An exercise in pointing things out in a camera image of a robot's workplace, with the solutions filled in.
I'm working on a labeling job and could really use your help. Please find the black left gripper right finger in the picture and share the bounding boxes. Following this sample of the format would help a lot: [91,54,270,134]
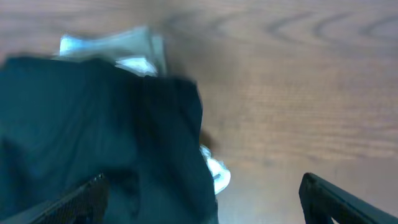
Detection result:
[298,172,397,224]

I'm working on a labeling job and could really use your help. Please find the white shirt with black print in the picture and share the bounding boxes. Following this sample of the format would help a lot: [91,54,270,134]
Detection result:
[114,55,232,196]

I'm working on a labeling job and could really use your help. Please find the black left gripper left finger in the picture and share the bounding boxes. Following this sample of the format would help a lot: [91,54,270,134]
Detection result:
[0,174,110,224]

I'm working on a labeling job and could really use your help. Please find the grey-beige folded garment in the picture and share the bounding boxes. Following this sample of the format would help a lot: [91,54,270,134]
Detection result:
[54,26,167,77]

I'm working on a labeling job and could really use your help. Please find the black shorts with grey waistband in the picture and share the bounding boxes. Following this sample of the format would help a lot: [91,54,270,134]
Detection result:
[1,57,218,223]

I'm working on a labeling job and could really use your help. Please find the light blue folded garment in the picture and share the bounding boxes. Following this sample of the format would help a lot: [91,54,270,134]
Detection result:
[59,35,85,55]

